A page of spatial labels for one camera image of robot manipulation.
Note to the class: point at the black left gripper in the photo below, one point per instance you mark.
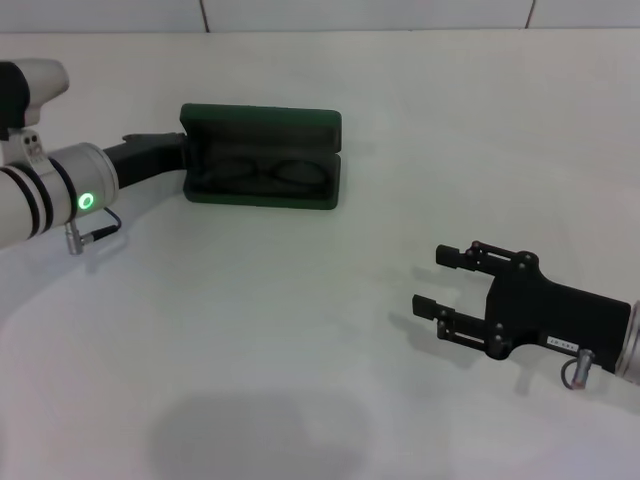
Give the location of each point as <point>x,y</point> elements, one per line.
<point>145,160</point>

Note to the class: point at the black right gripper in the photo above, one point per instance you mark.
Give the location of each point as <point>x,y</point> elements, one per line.
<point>555,315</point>

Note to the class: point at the green glasses case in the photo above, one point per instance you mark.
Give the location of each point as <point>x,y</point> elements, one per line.
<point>260,130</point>

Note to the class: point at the black glasses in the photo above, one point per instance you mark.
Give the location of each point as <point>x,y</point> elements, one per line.
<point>280,172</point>

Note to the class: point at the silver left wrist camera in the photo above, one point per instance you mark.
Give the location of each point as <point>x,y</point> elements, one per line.
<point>25,95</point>

